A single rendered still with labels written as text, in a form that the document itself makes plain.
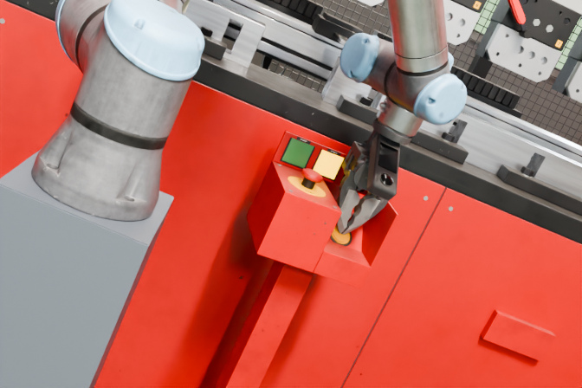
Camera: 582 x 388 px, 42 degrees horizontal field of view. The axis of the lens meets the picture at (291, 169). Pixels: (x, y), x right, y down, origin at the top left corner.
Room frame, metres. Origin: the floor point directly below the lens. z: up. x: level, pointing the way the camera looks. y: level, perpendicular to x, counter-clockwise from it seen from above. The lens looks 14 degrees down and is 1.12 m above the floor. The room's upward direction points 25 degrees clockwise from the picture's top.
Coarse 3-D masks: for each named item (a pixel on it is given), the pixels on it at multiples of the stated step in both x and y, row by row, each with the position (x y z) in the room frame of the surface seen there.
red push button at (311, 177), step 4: (308, 168) 1.27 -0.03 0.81; (304, 172) 1.24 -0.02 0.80; (308, 172) 1.24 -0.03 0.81; (312, 172) 1.25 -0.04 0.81; (316, 172) 1.26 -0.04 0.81; (304, 176) 1.24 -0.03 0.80; (308, 176) 1.24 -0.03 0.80; (312, 176) 1.24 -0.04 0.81; (316, 176) 1.24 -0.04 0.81; (320, 176) 1.25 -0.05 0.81; (304, 180) 1.25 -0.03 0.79; (308, 180) 1.25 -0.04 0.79; (312, 180) 1.24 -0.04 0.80; (316, 180) 1.24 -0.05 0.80; (320, 180) 1.25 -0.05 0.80; (304, 184) 1.25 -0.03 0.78; (308, 184) 1.25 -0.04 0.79; (312, 184) 1.25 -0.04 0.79; (308, 188) 1.25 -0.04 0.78; (312, 188) 1.25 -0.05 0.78
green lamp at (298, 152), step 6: (294, 144) 1.33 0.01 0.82; (300, 144) 1.33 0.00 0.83; (306, 144) 1.33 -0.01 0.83; (288, 150) 1.33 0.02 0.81; (294, 150) 1.33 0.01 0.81; (300, 150) 1.33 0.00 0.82; (306, 150) 1.33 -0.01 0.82; (312, 150) 1.34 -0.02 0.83; (288, 156) 1.33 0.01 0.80; (294, 156) 1.33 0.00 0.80; (300, 156) 1.33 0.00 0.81; (306, 156) 1.34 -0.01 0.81; (288, 162) 1.33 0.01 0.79; (294, 162) 1.33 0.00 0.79; (300, 162) 1.33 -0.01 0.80; (306, 162) 1.34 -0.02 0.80
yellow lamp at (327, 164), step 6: (324, 156) 1.34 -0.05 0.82; (330, 156) 1.35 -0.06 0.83; (336, 156) 1.35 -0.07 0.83; (318, 162) 1.34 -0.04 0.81; (324, 162) 1.35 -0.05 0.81; (330, 162) 1.35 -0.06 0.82; (336, 162) 1.35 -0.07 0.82; (318, 168) 1.34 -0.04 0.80; (324, 168) 1.35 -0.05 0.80; (330, 168) 1.35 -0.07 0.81; (336, 168) 1.35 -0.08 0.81; (324, 174) 1.35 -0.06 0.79; (330, 174) 1.35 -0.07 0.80
